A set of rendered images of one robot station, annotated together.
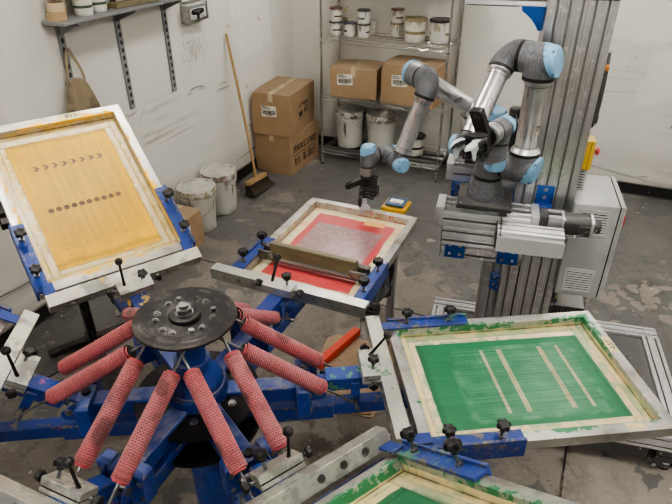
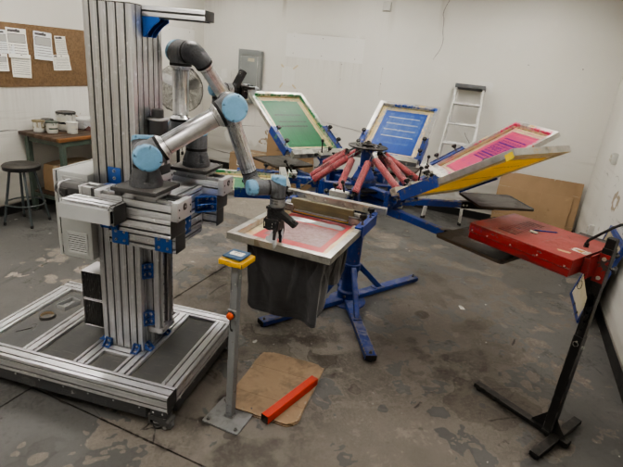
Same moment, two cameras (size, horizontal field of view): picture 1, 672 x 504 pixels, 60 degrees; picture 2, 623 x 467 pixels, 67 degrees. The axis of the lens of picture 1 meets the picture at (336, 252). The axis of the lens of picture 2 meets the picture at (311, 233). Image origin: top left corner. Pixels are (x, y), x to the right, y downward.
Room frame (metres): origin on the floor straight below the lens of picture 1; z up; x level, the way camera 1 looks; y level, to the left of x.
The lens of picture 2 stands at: (4.86, -0.07, 1.87)
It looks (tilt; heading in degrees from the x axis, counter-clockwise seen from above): 20 degrees down; 178
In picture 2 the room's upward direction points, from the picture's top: 6 degrees clockwise
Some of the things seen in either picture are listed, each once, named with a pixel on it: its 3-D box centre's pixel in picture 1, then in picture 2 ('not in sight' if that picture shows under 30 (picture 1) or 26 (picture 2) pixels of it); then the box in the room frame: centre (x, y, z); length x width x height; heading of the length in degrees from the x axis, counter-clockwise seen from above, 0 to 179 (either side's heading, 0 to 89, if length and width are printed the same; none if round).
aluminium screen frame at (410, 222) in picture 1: (332, 246); (307, 226); (2.32, 0.02, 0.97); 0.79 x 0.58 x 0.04; 156
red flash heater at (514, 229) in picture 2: not in sight; (540, 242); (2.50, 1.28, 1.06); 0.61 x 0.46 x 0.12; 36
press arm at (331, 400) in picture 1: (389, 400); not in sight; (1.42, -0.18, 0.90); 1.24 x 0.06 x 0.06; 96
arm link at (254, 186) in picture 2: (388, 154); (257, 186); (2.68, -0.26, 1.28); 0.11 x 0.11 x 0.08; 20
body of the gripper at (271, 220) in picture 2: (368, 186); (274, 218); (2.65, -0.16, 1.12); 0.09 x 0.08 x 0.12; 66
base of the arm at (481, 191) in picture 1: (486, 184); (196, 156); (2.26, -0.64, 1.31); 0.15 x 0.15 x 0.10
